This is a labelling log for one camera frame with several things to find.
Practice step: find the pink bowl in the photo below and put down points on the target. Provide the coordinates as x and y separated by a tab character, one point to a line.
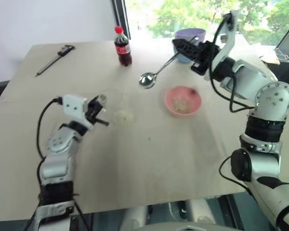
192	101

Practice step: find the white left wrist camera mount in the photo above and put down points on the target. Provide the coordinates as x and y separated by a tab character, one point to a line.
74	107

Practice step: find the purple and blue bowl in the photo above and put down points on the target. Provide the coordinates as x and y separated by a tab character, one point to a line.
190	33

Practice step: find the silver metal spoon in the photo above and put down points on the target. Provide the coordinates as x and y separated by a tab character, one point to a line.
147	80

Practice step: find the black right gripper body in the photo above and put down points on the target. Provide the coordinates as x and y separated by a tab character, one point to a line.
207	55

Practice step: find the beige oatmeal heap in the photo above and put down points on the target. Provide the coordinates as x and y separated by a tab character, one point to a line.
181	106

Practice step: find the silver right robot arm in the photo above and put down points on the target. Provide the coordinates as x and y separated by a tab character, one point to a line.
265	158

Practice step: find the black caliper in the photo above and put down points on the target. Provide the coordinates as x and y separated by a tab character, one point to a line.
53	61

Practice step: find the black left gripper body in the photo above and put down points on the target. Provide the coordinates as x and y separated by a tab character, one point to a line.
91	113

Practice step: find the cola bottle with red cap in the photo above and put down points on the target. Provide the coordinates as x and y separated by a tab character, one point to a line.
122	48

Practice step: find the silver robot torso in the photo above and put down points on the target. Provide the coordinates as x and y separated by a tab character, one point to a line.
187	226

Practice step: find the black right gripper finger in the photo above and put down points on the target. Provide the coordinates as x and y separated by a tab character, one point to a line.
191	57
185	45

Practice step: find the clear glass mug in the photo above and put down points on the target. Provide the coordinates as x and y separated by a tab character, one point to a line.
125	106

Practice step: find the brown cardboard sheet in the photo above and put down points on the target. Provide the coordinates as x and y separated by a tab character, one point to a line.
271	57

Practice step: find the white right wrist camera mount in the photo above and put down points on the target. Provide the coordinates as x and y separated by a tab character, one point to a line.
230	42

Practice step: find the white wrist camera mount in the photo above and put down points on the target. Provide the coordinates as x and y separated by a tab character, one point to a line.
74	107
230	42

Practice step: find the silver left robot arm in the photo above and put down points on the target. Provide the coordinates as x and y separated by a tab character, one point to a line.
57	163

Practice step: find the black window frame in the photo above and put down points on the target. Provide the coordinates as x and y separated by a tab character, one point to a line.
121	16

